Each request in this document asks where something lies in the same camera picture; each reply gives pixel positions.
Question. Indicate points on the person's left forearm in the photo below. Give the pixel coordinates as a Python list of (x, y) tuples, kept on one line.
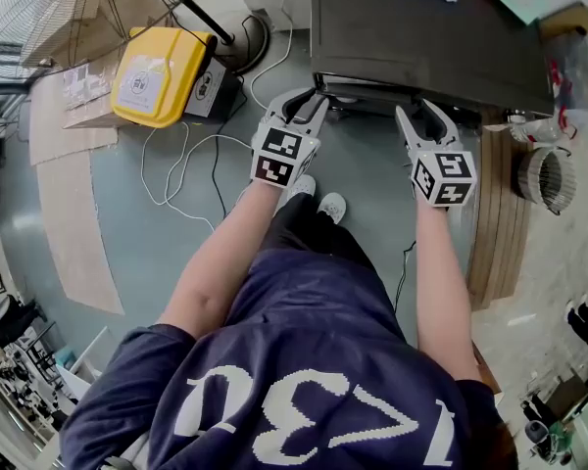
[(220, 267)]

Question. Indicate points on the black bin with yellow lid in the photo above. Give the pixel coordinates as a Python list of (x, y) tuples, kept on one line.
[(152, 76)]

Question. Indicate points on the person's black trousers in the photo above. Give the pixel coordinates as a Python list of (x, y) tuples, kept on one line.
[(313, 233)]

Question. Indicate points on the brown and white cabinet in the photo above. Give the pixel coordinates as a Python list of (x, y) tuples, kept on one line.
[(487, 367)]

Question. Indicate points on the wide beige floor mat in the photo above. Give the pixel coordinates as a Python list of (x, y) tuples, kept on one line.
[(54, 130)]

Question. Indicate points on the black green floor equipment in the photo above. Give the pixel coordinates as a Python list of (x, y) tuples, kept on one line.
[(563, 424)]

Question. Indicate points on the long beige floor mat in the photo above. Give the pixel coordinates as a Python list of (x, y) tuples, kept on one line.
[(78, 243)]

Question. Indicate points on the black cabinet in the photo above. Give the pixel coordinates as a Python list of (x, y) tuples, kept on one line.
[(421, 32)]

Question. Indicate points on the person's white shoe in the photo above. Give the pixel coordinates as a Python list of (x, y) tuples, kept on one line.
[(332, 207), (302, 185)]

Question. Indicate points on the ribbed grey round basket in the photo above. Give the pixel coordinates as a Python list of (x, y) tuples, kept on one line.
[(526, 179)]

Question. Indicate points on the black metal rack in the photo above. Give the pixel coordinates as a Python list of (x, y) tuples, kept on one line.
[(19, 360)]

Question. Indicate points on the clear plastic bottle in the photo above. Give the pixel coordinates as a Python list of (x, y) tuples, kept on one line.
[(536, 129)]

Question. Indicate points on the flat brown cardboard sheet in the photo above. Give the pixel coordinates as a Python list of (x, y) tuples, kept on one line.
[(568, 17)]

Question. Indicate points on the person's left white shoe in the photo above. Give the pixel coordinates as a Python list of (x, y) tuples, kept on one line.
[(302, 185)]

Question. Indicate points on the person's right white shoe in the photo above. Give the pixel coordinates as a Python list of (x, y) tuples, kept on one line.
[(332, 207)]

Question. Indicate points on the clear plastic bag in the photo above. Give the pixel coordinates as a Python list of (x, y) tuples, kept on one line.
[(583, 76)]

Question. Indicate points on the open-flap cardboard box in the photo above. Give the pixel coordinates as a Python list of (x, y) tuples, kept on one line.
[(137, 3)]

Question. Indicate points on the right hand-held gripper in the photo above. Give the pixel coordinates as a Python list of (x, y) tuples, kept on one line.
[(443, 179)]

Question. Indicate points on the black standing fan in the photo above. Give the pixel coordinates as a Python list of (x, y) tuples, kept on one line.
[(196, 10)]

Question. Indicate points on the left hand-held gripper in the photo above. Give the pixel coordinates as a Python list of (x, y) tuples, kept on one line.
[(279, 157)]

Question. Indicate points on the person's right forearm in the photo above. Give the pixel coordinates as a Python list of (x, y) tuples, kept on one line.
[(443, 287)]

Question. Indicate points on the person's navy printed shirt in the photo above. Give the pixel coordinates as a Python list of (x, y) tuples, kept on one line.
[(299, 360)]

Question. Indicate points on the white open-top furniture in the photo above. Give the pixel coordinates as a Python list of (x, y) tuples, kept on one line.
[(85, 360)]

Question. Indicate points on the black window frame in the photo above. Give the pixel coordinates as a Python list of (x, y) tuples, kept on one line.
[(5, 91)]

